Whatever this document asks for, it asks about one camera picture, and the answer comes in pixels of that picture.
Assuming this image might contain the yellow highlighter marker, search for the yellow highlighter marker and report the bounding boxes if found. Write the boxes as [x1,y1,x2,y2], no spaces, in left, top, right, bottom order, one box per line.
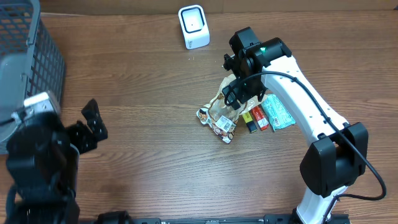
[242,112,257,133]

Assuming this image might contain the brown cookie bag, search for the brown cookie bag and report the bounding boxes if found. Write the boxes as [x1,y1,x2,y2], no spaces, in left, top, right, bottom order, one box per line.
[197,74,267,144]

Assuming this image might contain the red snack bar wrapper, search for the red snack bar wrapper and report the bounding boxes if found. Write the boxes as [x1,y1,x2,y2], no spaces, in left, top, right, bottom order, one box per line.
[251,106,269,131]

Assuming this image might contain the teal tissue packet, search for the teal tissue packet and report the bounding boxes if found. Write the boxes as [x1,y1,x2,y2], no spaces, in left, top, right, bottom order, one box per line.
[261,94,296,131]

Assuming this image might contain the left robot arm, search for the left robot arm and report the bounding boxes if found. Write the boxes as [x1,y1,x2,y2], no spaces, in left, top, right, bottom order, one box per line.
[6,99,108,223]

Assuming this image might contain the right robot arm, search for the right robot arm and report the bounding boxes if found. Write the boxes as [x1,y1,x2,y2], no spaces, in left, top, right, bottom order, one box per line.
[222,27,368,223]

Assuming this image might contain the white barcode scanner stand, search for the white barcode scanner stand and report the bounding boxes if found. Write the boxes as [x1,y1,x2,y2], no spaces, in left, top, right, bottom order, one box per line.
[178,4,210,50]

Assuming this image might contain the grey plastic mesh basket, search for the grey plastic mesh basket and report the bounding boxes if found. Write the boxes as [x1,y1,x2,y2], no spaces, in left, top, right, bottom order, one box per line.
[0,0,67,156]

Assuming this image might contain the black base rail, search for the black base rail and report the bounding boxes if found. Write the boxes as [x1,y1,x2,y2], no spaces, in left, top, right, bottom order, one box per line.
[93,210,352,224]

